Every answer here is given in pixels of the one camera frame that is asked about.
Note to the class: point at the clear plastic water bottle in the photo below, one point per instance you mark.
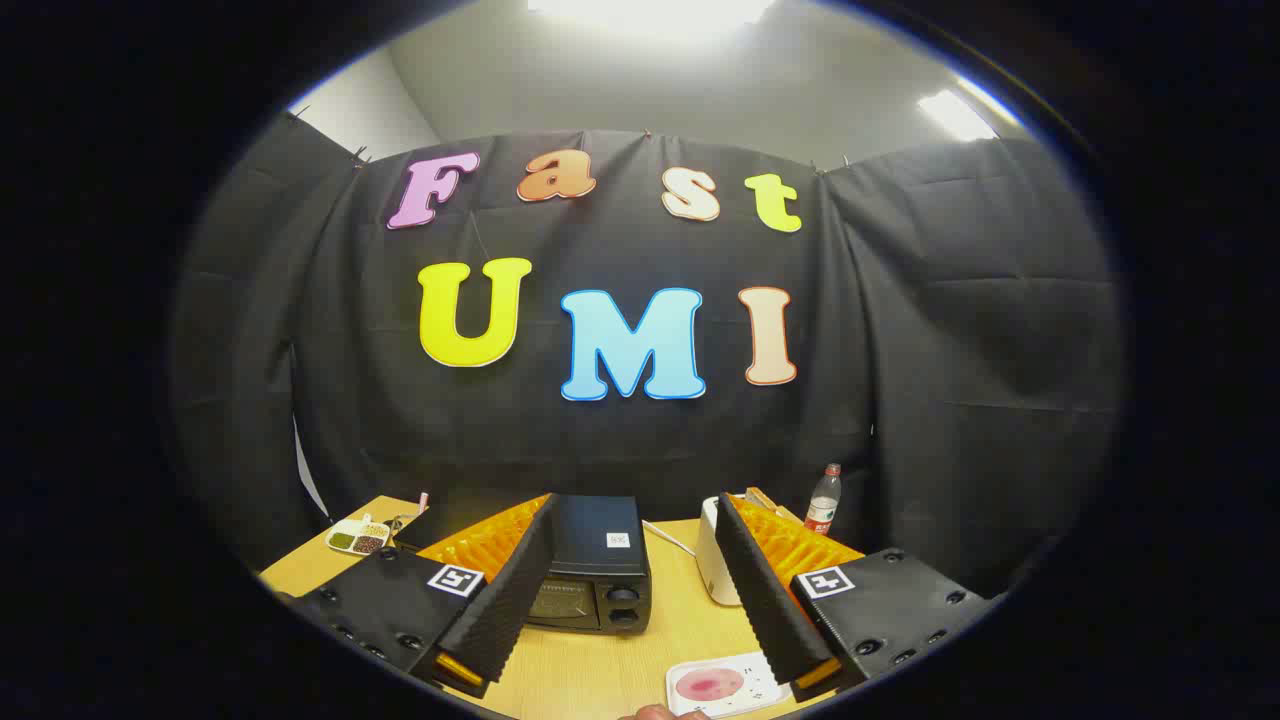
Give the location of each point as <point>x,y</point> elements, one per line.
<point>824,500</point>

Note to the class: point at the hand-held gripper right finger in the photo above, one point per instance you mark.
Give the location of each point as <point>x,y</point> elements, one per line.
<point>770,600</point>

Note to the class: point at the white square plate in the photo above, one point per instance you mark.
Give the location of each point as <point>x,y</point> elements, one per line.
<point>750,690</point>

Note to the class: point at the brown bread slice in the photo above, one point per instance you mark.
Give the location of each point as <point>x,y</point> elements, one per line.
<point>757,494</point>

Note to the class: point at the pink round meat slice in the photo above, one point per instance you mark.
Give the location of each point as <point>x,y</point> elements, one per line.
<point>710,684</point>

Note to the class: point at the small ceiling light panel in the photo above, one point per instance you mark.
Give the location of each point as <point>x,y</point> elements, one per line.
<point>955,115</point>

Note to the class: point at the white pop-up toaster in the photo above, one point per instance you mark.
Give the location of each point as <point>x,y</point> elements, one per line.
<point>712,560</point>

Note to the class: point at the black backdrop cloth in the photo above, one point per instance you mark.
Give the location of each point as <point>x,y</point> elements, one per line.
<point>900,350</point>

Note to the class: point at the black toaster oven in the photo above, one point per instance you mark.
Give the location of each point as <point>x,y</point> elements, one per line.
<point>595,520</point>

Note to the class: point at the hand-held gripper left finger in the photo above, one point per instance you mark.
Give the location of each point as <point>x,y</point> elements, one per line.
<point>510,600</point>

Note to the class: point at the white divided dish with beans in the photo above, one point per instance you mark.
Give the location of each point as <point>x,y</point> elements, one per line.
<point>358,537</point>

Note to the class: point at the large ceiling light panel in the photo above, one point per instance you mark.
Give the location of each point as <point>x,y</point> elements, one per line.
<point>650,12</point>

